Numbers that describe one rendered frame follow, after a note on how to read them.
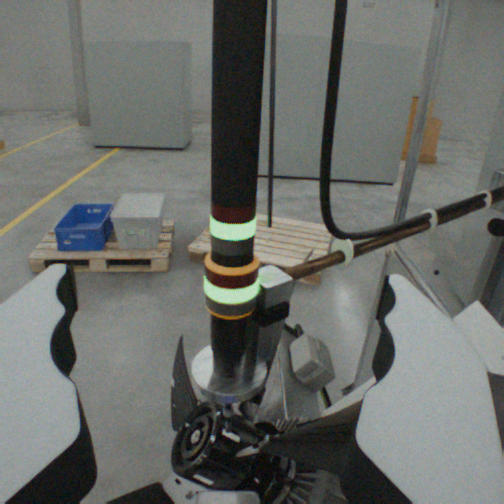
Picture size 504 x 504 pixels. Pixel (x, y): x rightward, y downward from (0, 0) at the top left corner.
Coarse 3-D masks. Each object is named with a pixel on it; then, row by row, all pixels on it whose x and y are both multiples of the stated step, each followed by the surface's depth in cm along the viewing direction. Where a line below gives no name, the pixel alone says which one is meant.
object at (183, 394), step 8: (176, 352) 87; (176, 360) 86; (184, 360) 78; (176, 368) 84; (184, 368) 76; (176, 376) 83; (184, 376) 76; (176, 384) 83; (184, 384) 75; (176, 392) 83; (184, 392) 75; (192, 392) 69; (176, 400) 83; (184, 400) 75; (192, 400) 70; (176, 408) 84; (184, 408) 77; (192, 408) 70; (176, 416) 84; (184, 416) 79; (176, 424) 84
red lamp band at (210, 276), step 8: (208, 272) 29; (256, 272) 29; (208, 280) 29; (216, 280) 29; (224, 280) 28; (232, 280) 28; (240, 280) 29; (248, 280) 29; (256, 280) 30; (232, 288) 29
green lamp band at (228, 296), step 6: (204, 276) 30; (204, 282) 31; (210, 288) 29; (216, 288) 29; (246, 288) 29; (252, 288) 30; (210, 294) 30; (216, 294) 29; (222, 294) 29; (228, 294) 29; (234, 294) 29; (240, 294) 29; (246, 294) 29; (252, 294) 30; (222, 300) 29; (228, 300) 29; (234, 300) 29; (240, 300) 29; (246, 300) 30
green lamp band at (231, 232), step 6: (210, 216) 28; (210, 222) 28; (216, 222) 27; (252, 222) 28; (210, 228) 29; (216, 228) 27; (222, 228) 27; (228, 228) 27; (234, 228) 27; (240, 228) 27; (246, 228) 27; (252, 228) 28; (216, 234) 28; (222, 234) 27; (228, 234) 27; (234, 234) 27; (240, 234) 27; (246, 234) 28; (252, 234) 28
